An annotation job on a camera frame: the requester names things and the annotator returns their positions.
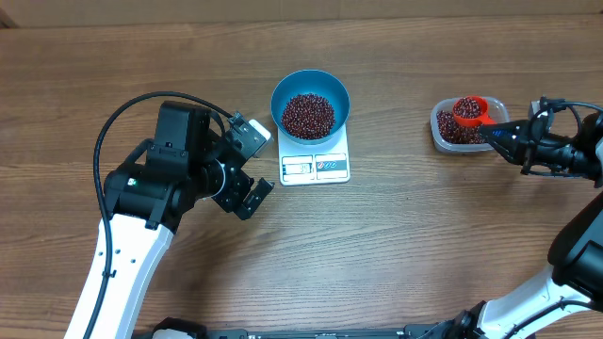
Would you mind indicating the red measuring scoop blue handle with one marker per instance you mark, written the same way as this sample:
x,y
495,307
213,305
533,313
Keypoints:
x,y
483,119

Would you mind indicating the blue bowl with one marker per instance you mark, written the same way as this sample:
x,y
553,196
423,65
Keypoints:
x,y
318,82

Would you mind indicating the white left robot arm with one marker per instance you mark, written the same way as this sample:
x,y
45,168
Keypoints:
x,y
127,255

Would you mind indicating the clear plastic container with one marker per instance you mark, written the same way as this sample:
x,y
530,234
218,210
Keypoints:
x,y
496,110

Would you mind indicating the red beans in scoop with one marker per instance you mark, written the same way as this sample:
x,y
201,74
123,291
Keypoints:
x,y
467,108

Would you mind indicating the red beans in bowl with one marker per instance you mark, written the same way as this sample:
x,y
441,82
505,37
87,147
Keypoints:
x,y
308,116

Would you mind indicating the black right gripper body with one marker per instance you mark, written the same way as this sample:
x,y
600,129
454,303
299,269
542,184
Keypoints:
x,y
583,152

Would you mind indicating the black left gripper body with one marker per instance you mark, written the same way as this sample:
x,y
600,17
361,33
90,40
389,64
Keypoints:
x,y
220,184

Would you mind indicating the white kitchen scale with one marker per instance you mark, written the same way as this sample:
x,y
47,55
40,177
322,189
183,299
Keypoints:
x,y
324,163

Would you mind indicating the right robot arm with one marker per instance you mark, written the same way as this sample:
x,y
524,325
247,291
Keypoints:
x,y
571,282

